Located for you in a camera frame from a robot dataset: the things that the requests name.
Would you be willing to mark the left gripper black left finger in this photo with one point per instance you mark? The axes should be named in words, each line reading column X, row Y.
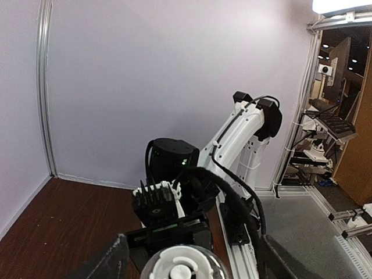
column 111, row 262

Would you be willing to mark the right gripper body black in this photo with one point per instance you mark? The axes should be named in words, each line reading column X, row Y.
column 193, row 229

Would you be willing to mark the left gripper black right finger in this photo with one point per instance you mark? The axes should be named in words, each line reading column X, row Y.
column 274, row 261

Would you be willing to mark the white cap of clear bottle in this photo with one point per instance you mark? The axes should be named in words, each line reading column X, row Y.
column 184, row 262

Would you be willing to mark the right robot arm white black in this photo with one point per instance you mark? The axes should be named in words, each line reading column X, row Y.
column 182, row 184

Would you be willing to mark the background keyboard on stand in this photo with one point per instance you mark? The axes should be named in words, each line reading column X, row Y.
column 338, row 128

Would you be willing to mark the ceiling light panel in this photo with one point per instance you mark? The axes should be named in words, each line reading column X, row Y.
column 334, row 7

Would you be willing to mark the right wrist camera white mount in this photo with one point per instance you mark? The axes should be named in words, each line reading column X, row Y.
column 157, row 204

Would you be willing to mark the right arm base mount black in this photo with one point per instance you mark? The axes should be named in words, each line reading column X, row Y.
column 235, row 228

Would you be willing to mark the right aluminium frame post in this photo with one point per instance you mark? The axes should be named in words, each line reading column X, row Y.
column 305, row 89

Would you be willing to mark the aluminium frame post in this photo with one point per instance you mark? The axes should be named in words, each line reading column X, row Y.
column 41, row 58
column 305, row 89

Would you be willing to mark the left aluminium frame post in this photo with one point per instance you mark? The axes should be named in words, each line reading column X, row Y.
column 41, row 58

